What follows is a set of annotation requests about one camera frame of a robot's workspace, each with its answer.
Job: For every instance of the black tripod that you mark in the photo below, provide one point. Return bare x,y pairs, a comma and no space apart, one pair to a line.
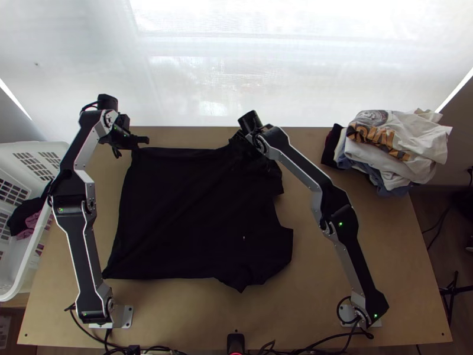
456,290

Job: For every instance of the heap of clothes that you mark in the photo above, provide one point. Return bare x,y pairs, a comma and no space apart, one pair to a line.
23,218

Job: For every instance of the black t-shirt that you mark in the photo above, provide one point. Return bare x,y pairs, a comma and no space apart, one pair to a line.
196,218

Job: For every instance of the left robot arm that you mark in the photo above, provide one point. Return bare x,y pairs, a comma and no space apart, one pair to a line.
83,236

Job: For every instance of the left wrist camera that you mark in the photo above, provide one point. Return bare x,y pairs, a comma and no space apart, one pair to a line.
124,120

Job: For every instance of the pile of folded clothes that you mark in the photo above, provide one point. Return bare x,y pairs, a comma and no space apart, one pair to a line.
395,151

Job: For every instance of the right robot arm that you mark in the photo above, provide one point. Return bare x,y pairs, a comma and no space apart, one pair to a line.
354,255

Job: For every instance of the white laundry basket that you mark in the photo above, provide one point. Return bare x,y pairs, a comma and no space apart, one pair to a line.
22,170

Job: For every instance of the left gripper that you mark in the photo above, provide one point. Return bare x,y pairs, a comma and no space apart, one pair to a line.
123,137

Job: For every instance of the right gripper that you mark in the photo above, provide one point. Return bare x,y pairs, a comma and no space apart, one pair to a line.
244,142

